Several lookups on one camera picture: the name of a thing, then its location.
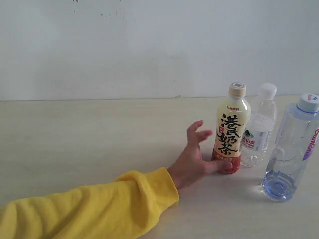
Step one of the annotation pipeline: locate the person's bare hand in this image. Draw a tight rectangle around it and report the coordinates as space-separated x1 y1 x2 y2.
167 120 233 190

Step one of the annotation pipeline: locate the small clear water bottle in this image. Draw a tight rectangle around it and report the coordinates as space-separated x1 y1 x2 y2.
241 83 277 167

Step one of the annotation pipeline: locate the yellow milk tea bottle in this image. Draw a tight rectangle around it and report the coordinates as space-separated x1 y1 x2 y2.
211 82 251 175

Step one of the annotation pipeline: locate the yellow fleece sleeve forearm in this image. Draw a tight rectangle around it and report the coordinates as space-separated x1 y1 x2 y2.
0 168 179 239

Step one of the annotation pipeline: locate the large clear blue-cap bottle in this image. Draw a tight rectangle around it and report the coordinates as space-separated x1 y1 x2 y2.
261 93 319 202

